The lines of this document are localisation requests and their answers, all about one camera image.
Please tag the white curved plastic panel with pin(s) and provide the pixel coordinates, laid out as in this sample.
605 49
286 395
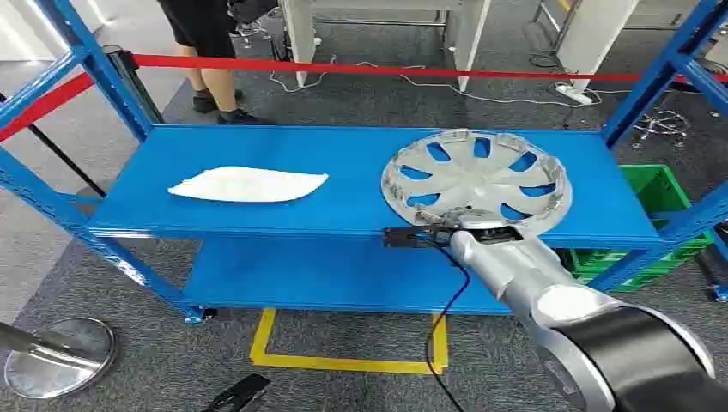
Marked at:
250 185

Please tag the green plastic crate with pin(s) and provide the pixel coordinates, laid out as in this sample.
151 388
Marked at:
654 190

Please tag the black stanchion post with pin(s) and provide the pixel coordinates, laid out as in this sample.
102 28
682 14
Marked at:
133 85

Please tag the short red barrier belt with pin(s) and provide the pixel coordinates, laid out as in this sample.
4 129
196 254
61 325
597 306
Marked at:
40 108

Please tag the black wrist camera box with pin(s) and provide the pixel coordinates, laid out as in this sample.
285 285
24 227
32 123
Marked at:
406 237

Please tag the silver plastic wheel hubcap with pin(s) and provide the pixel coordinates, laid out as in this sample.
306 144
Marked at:
478 176

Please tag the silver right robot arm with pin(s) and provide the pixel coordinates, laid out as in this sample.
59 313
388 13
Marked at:
569 318

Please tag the person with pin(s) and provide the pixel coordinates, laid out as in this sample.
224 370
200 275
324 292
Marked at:
199 28

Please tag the white desk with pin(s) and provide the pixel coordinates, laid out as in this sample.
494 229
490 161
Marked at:
597 34
301 40

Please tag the thin black slanted pole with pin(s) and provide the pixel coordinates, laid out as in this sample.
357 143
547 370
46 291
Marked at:
68 162

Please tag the blue metal shelf rack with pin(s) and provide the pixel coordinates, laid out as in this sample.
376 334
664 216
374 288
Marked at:
284 148

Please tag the chrome stool base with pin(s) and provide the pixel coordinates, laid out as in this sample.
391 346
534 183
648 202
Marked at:
662 126

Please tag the chrome base stanchion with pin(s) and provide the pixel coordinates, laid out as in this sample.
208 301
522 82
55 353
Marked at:
62 364

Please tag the long red barrier belt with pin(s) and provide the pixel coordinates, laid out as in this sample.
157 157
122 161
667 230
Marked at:
364 69

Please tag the white power strip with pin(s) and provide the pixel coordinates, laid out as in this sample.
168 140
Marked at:
573 94

